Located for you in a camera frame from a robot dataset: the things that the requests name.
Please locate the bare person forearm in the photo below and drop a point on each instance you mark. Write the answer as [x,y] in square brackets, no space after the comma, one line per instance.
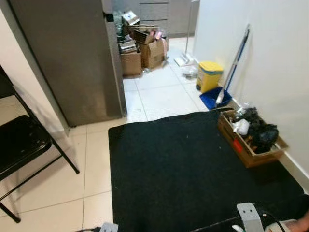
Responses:
[301,224]

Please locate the grey steel fridge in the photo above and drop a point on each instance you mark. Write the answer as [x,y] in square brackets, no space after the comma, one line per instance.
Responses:
[118,72]

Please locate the black plastic bag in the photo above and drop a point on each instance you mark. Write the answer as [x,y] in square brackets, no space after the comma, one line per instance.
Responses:
[264,137]

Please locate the long cardboard box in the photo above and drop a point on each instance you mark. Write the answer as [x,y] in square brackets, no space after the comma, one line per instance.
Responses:
[251,159]

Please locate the blue dustpan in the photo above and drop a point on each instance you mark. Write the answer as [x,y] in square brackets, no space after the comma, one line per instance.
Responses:
[210,99]

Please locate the yellow waste bin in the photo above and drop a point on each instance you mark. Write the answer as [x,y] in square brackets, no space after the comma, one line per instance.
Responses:
[210,79]

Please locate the clear plastic bag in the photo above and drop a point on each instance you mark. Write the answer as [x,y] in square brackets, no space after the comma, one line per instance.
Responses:
[189,72]

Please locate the black floor mat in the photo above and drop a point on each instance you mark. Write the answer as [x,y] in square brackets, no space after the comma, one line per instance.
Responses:
[193,183]

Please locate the white floor mop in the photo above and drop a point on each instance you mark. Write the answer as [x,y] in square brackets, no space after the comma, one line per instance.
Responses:
[183,60]

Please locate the open brown cardboard box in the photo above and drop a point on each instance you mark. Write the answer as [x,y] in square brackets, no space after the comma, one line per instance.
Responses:
[145,36]

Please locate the plain cardboard box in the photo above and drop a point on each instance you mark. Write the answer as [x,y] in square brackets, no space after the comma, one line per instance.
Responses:
[131,65]

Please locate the grey kitchen cabinets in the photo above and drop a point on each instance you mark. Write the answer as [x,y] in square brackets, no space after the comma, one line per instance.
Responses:
[154,12]

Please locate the small white cardboard box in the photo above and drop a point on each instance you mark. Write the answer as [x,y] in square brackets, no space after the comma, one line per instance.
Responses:
[130,18]

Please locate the black folding chair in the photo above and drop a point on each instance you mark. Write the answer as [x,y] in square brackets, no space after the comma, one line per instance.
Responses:
[19,140]

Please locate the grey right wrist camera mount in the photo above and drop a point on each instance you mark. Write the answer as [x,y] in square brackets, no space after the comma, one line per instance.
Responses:
[250,217]

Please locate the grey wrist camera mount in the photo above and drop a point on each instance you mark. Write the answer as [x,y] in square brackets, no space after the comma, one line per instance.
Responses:
[250,217]
[108,228]

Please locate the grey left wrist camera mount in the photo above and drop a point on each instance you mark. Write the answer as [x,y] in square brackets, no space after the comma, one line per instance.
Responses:
[108,228]

